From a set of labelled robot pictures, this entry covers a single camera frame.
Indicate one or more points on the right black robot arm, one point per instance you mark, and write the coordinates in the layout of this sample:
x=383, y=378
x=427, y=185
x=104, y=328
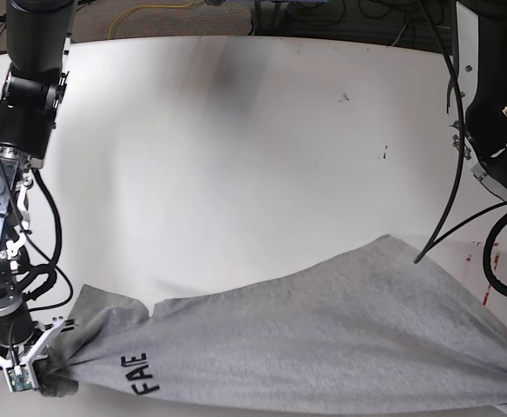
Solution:
x=38, y=47

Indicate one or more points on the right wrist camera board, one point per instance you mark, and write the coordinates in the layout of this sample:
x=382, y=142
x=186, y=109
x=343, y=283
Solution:
x=18, y=379

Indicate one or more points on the grey T-shirt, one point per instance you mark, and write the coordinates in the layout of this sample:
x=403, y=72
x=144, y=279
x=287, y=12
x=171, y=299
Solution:
x=366, y=332

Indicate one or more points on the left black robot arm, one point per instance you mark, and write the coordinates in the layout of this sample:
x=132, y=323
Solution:
x=479, y=48

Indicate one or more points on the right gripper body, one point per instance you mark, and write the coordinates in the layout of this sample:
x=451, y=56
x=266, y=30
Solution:
x=20, y=330

